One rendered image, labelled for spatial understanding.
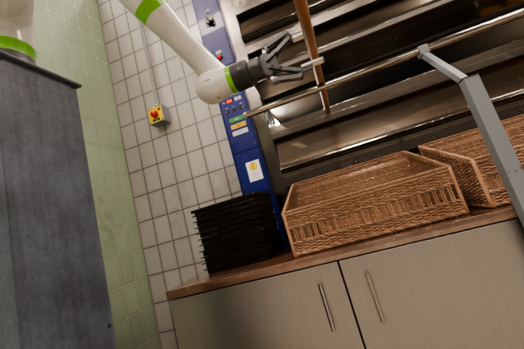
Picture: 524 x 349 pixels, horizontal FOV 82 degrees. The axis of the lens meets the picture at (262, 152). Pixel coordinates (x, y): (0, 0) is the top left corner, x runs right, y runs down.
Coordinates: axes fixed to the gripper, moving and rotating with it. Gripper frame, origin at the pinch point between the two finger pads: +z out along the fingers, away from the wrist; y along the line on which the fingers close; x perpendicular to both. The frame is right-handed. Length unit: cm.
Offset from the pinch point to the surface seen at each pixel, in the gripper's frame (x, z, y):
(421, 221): -15, 15, 60
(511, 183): -4, 37, 54
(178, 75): -64, -76, -48
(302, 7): 23.4, 0.3, 1.6
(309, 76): -64, -3, -18
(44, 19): -21, -122, -82
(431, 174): -15, 22, 47
